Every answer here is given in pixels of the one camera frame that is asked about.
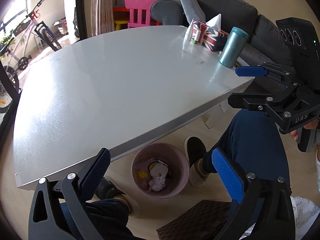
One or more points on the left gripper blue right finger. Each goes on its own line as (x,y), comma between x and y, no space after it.
(232,178)

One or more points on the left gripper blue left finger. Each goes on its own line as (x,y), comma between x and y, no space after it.
(92,173)

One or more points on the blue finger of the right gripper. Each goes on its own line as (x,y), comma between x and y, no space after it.
(251,102)
(248,71)

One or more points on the beige zip pouch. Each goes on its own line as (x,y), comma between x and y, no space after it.
(158,170)

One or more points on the yellow oval zip case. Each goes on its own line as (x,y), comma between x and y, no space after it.
(151,166)

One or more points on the pink trash bin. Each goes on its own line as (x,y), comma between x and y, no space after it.
(169,155)

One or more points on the teal thermos bottle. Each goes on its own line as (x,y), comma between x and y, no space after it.
(234,45)

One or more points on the beige slipper shoe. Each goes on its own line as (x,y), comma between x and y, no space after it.
(197,177)

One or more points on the person's legs in jeans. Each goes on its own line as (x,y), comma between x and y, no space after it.
(252,141)

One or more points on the union jack tissue box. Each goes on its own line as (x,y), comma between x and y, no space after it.
(212,36)

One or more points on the dark woven mat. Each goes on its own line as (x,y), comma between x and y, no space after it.
(203,221)

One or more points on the black shoe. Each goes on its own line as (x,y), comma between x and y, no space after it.
(194,150)

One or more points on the yellow toy brick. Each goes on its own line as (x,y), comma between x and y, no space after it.
(142,174)

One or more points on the small white green bottle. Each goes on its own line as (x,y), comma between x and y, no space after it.
(197,36)

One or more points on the dark grey sofa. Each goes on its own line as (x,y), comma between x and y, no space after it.
(265,42)

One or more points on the white tube bottle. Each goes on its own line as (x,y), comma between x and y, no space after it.
(189,32)

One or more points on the crumpled white tissue back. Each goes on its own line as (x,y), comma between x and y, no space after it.
(157,183)

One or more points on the light grey cushion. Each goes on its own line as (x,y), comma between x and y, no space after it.
(192,10)

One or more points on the white printed shoe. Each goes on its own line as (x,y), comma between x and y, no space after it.
(305,213)

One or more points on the pink kids chair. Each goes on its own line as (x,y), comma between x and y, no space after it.
(140,15)

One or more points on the yellow kids stool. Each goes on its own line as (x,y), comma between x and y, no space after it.
(121,24)

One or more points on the red kids table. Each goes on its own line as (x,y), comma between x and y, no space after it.
(121,14)

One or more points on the patterned curtain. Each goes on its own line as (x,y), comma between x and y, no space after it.
(101,17)

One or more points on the white bicycle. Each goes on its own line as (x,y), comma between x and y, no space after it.
(15,47)

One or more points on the black door frame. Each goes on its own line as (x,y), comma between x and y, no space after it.
(10,114)

